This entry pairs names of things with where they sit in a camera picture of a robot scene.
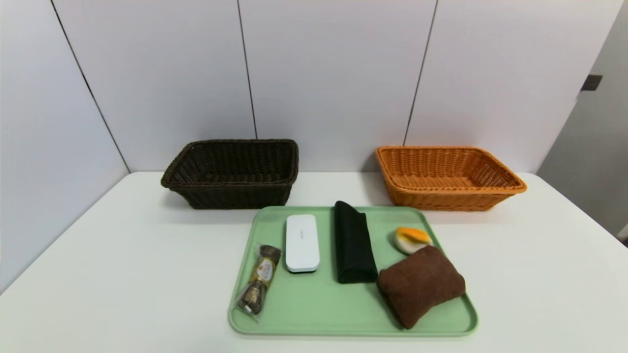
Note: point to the black fabric pouch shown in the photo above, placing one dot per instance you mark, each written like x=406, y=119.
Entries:
x=353, y=245

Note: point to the chocolate candy packet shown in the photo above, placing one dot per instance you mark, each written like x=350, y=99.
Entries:
x=259, y=279

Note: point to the brown towel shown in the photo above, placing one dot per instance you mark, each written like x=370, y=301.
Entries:
x=419, y=287

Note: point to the dark brown wicker basket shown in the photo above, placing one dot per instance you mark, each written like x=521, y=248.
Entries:
x=230, y=196

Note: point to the orange wicker basket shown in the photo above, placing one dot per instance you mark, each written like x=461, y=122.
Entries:
x=441, y=198

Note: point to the white rectangular plastic case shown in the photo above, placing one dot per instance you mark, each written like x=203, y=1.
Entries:
x=302, y=242

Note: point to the green plastic tray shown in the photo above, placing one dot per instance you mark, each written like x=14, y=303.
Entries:
x=319, y=304

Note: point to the dark wall bracket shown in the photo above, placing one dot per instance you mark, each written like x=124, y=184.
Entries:
x=591, y=82

